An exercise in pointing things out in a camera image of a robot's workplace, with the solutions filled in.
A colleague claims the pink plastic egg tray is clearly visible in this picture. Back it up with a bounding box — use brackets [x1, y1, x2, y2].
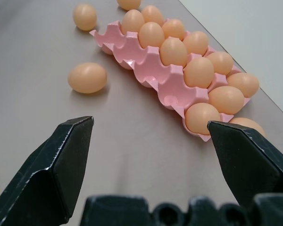
[89, 20, 251, 142]

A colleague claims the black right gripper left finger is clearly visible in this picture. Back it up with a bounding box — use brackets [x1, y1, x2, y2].
[0, 115, 94, 226]

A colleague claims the beige plastic egg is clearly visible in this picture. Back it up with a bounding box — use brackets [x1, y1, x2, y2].
[141, 5, 165, 26]
[185, 102, 221, 133]
[121, 9, 146, 35]
[205, 51, 233, 76]
[67, 62, 108, 94]
[73, 3, 97, 31]
[228, 117, 266, 138]
[138, 21, 165, 49]
[161, 18, 186, 41]
[183, 57, 215, 88]
[183, 31, 209, 57]
[208, 86, 245, 115]
[117, 0, 142, 11]
[226, 72, 260, 98]
[159, 37, 188, 67]

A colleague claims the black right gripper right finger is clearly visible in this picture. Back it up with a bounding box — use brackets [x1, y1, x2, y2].
[207, 120, 283, 208]

